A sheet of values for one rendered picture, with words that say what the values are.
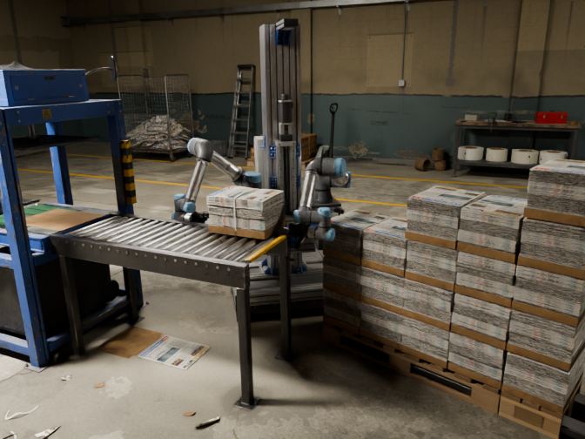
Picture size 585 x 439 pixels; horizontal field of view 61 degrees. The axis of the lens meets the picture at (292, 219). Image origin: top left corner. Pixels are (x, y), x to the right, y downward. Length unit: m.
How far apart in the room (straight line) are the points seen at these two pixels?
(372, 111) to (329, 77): 1.07
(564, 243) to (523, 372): 0.70
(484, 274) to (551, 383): 0.59
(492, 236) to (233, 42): 8.86
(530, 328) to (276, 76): 2.23
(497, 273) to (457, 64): 7.04
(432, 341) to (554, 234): 0.90
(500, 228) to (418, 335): 0.80
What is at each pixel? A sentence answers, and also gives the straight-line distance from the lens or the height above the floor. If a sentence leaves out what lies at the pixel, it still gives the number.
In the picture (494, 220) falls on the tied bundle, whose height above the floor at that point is 1.02.
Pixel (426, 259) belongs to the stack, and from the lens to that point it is 2.77.
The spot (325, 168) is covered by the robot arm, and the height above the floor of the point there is 1.14.
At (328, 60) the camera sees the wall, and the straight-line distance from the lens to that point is 9.94.
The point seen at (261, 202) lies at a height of 1.02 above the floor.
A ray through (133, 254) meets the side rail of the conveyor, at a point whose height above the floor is 0.77.
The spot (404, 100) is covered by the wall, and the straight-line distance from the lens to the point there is 9.54.
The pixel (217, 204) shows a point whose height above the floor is 0.99.
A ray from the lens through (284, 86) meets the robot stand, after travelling 3.58.
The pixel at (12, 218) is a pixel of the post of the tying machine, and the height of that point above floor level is 0.96.
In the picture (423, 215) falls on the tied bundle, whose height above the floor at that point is 0.98.
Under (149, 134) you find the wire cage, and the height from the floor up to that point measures 0.55.
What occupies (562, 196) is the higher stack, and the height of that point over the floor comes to 1.18.
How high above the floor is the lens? 1.71
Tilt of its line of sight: 16 degrees down
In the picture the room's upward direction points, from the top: 1 degrees counter-clockwise
